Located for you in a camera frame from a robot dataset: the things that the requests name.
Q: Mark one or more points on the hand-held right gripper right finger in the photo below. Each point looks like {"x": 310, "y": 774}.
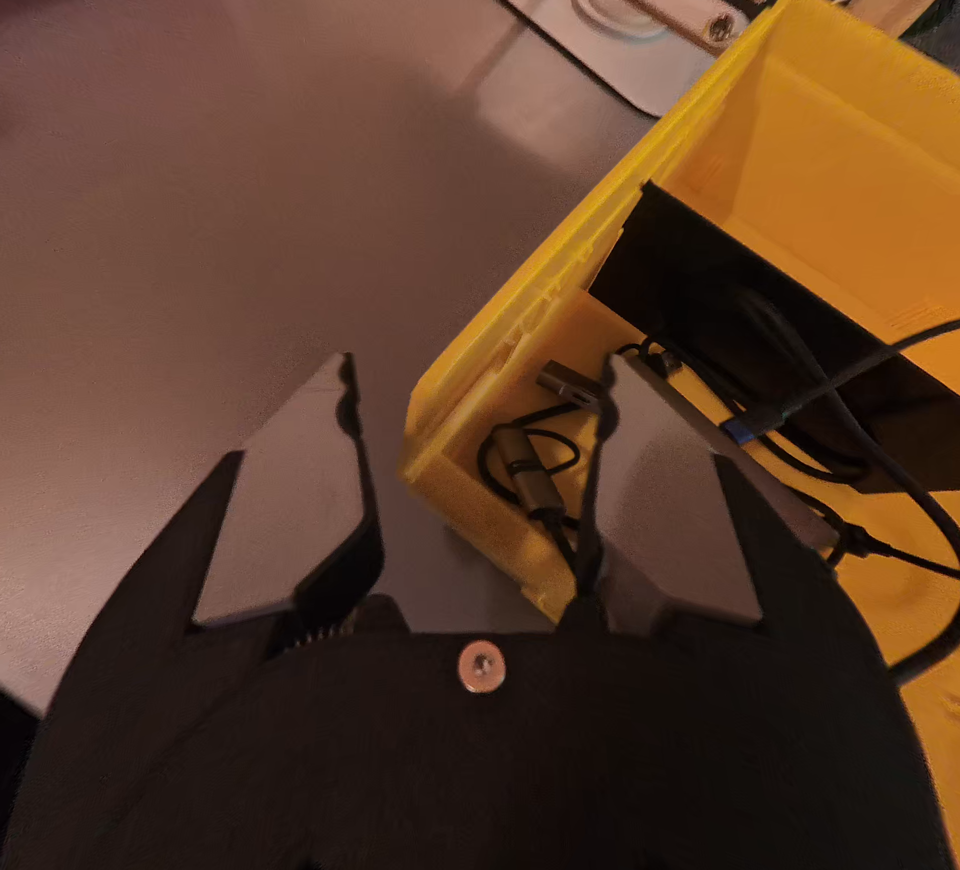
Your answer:
{"x": 675, "y": 525}

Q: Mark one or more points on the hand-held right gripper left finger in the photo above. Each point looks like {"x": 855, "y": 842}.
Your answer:
{"x": 285, "y": 510}

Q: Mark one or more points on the grey usb hub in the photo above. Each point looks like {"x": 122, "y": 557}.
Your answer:
{"x": 818, "y": 525}
{"x": 570, "y": 382}

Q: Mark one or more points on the yellow plastic bin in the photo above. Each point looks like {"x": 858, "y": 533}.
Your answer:
{"x": 810, "y": 165}

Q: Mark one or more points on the black bin divider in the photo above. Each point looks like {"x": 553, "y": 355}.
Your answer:
{"x": 705, "y": 300}

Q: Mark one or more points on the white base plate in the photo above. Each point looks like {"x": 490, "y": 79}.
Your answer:
{"x": 600, "y": 37}

